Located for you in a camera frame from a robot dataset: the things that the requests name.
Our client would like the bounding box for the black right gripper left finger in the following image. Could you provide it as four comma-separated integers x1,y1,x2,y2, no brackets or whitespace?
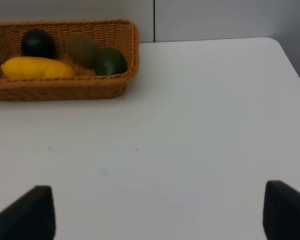
0,185,56,240

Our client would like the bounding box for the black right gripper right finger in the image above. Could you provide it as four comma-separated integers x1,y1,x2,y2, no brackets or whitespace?
262,180,300,240

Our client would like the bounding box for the yellow mango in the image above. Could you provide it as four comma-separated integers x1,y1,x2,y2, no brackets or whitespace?
0,56,76,80

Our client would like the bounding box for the dark purple mangosteen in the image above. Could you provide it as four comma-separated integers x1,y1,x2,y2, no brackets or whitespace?
20,28,57,59

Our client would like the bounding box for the green lime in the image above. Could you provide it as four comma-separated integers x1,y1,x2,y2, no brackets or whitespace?
94,48,128,76

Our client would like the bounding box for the brown kiwi fruit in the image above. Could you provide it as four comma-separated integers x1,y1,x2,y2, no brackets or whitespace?
66,33,101,69

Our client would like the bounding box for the orange wicker basket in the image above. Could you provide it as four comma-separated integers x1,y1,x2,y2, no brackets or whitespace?
0,19,139,102

